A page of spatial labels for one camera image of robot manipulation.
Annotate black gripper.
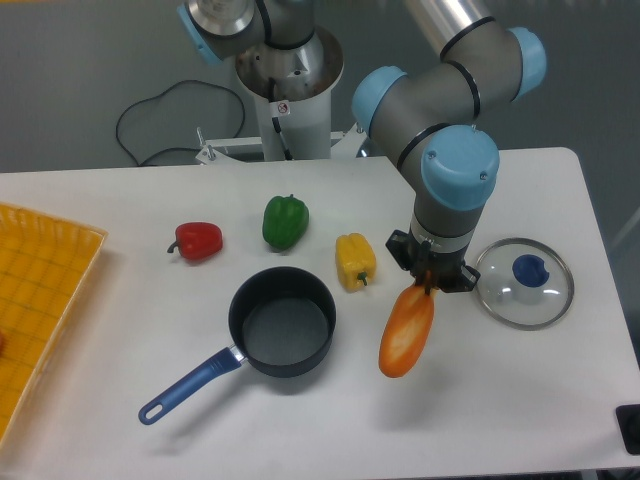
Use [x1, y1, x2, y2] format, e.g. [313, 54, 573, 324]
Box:
[385, 230, 481, 296]

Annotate long orange bread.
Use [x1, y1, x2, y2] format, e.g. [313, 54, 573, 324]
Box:
[378, 285, 435, 378]

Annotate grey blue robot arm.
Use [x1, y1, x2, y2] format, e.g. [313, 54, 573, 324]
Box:
[177, 1, 547, 293]

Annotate yellow bell pepper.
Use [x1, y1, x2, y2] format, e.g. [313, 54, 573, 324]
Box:
[335, 233, 377, 292]

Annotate glass lid blue knob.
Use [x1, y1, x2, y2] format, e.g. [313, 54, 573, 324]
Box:
[475, 237, 575, 331]

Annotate green bell pepper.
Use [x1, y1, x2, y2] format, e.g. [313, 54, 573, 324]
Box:
[262, 194, 310, 251]

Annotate red bell pepper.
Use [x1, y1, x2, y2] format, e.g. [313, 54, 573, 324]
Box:
[167, 222, 224, 261]

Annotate black corner object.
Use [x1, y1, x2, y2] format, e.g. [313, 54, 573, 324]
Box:
[615, 404, 640, 456]

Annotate yellow plastic basket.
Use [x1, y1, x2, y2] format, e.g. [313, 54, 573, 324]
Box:
[1, 203, 108, 441]

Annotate white metal base frame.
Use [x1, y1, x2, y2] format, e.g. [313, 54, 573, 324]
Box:
[194, 123, 375, 165]

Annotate dark pot blue handle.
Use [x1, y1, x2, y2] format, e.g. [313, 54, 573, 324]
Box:
[138, 266, 337, 425]

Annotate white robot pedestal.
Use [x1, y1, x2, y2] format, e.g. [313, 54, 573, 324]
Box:
[235, 26, 344, 161]

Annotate black cable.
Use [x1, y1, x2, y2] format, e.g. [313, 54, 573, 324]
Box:
[115, 79, 246, 167]

